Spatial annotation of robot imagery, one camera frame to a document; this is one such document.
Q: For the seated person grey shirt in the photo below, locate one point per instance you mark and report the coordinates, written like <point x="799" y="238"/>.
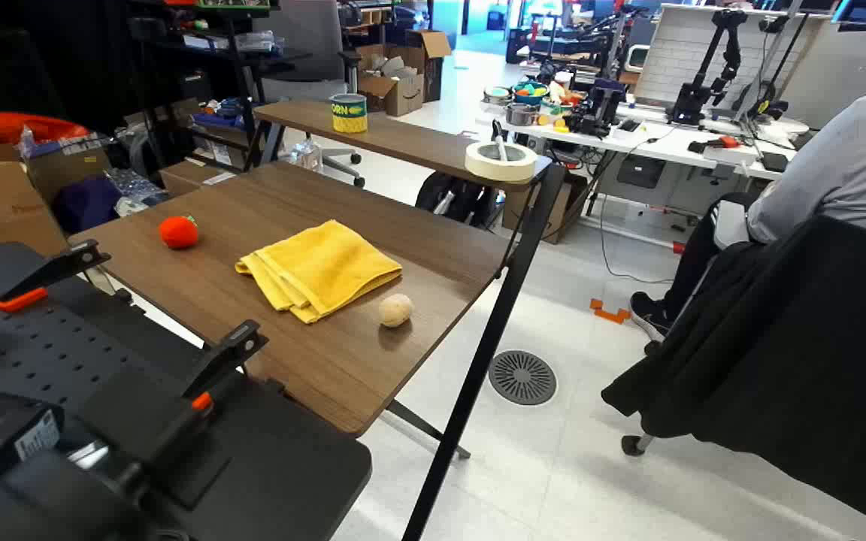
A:
<point x="855" y="170"/>

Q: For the round floor drain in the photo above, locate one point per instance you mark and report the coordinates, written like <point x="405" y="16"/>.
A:
<point x="524" y="376"/>

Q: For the green yellow tin can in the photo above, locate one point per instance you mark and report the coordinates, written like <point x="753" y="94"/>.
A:
<point x="350" y="115"/>

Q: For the black background robot arm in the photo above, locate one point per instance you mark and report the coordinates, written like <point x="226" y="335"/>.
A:
<point x="692" y="101"/>

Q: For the black slanted pole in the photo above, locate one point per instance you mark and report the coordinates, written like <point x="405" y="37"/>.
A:
<point x="482" y="374"/>

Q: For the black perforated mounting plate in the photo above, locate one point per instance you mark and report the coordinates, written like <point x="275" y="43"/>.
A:
<point x="52" y="351"/>

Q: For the beige stone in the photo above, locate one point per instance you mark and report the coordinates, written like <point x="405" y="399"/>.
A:
<point x="395" y="310"/>

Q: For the clear plastic bottle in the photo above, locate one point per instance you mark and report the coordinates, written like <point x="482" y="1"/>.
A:
<point x="301" y="154"/>

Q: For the small orange floor bracket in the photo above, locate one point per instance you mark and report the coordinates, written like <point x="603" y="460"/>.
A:
<point x="610" y="315"/>

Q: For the black table leg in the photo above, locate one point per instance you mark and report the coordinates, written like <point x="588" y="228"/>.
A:
<point x="428" y="425"/>

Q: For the black tripod stand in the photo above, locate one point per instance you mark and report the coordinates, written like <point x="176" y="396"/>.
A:
<point x="764" y="101"/>

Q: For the open cardboard box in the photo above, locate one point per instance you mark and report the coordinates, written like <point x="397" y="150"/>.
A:
<point x="405" y="90"/>

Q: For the yellow cloth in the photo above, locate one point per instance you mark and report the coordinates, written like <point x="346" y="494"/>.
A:
<point x="318" y="271"/>

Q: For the black draped office chair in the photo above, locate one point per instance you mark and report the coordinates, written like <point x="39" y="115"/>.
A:
<point x="803" y="351"/>

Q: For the wooden side table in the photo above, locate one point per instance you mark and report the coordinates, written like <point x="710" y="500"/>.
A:
<point x="405" y="136"/>

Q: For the red tomato toy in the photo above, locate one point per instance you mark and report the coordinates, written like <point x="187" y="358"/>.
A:
<point x="178" y="232"/>

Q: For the cluttered white desk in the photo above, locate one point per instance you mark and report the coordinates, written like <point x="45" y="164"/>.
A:
<point x="655" y="149"/>

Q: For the orange bag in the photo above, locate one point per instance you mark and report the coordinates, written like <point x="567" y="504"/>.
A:
<point x="31" y="127"/>

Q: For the white grid panel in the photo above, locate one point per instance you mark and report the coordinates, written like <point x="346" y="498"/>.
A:
<point x="668" y="48"/>

